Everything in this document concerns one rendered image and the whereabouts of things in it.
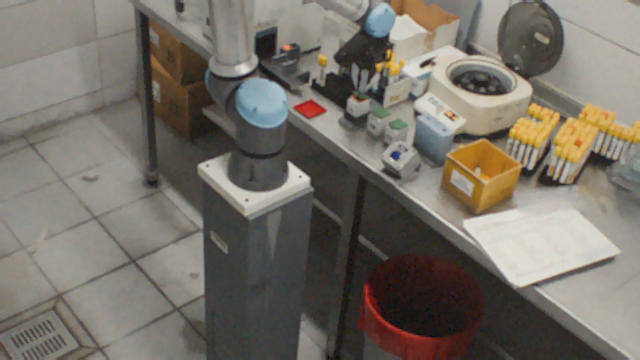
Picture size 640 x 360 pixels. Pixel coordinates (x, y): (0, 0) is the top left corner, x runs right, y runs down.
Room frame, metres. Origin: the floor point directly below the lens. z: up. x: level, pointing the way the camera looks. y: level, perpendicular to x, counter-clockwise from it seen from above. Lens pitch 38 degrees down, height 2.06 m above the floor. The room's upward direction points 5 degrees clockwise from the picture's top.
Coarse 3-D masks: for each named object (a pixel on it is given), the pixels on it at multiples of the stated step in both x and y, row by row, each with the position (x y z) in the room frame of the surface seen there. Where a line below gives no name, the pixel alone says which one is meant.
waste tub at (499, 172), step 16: (480, 144) 1.60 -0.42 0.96; (448, 160) 1.52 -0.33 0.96; (464, 160) 1.57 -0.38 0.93; (480, 160) 1.60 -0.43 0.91; (496, 160) 1.57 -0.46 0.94; (512, 160) 1.53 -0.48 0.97; (448, 176) 1.51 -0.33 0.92; (464, 176) 1.48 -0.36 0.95; (480, 176) 1.58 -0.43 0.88; (496, 176) 1.56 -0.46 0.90; (512, 176) 1.50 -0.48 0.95; (464, 192) 1.47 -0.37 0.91; (480, 192) 1.43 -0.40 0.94; (496, 192) 1.47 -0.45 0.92; (512, 192) 1.51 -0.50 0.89; (480, 208) 1.44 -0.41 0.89
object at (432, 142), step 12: (420, 120) 1.67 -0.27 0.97; (432, 120) 1.67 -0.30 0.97; (420, 132) 1.67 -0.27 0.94; (432, 132) 1.64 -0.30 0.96; (444, 132) 1.62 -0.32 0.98; (420, 144) 1.66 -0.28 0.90; (432, 144) 1.63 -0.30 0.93; (444, 144) 1.61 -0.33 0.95; (420, 156) 1.64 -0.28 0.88; (432, 156) 1.62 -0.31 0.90; (444, 156) 1.62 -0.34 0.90; (432, 168) 1.60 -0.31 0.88
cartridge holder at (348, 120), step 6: (348, 114) 1.77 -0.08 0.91; (366, 114) 1.78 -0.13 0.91; (342, 120) 1.76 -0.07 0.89; (348, 120) 1.77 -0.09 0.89; (354, 120) 1.75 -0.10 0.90; (360, 120) 1.76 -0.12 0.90; (366, 120) 1.78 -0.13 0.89; (348, 126) 1.74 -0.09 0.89; (354, 126) 1.74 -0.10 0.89; (360, 126) 1.76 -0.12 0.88
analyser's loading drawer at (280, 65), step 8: (256, 56) 2.03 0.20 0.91; (264, 56) 2.03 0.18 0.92; (272, 56) 2.04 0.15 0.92; (280, 56) 1.99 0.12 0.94; (264, 64) 1.99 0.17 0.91; (272, 64) 1.97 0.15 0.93; (280, 64) 1.99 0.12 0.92; (288, 64) 1.95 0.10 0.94; (296, 64) 1.97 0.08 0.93; (280, 72) 1.94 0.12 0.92; (288, 72) 1.95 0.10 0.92; (296, 72) 1.96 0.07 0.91; (304, 72) 1.92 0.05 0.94; (288, 80) 1.91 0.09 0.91; (296, 80) 1.90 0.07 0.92; (304, 80) 1.92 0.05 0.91
